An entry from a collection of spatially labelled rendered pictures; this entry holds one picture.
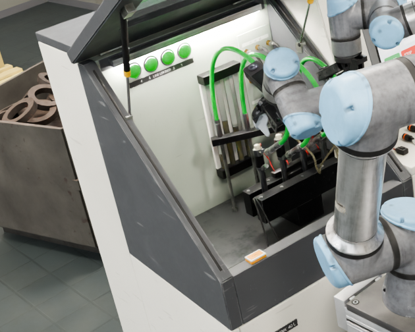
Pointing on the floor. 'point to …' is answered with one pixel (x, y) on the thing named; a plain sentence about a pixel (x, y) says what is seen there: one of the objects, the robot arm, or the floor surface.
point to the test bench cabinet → (171, 305)
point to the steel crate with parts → (33, 165)
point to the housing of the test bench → (92, 170)
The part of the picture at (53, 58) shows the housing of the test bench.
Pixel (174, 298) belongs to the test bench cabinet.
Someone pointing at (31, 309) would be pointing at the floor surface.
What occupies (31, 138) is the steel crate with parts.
